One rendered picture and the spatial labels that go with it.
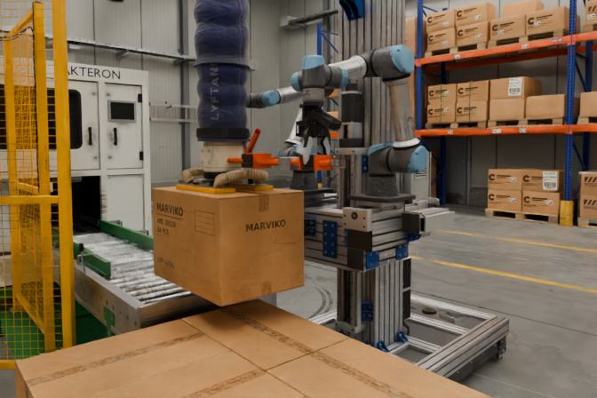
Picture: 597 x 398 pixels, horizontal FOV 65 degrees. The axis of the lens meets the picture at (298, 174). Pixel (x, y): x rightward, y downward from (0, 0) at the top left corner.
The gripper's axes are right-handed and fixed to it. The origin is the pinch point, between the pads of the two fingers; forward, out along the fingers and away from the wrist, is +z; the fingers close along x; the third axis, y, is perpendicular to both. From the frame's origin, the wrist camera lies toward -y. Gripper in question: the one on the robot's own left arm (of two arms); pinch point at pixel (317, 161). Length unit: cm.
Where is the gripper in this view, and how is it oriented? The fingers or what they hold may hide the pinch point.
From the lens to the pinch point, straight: 156.8
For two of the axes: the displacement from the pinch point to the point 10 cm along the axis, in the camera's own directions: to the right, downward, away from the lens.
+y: -6.5, -0.3, 7.6
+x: -7.6, 0.3, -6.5
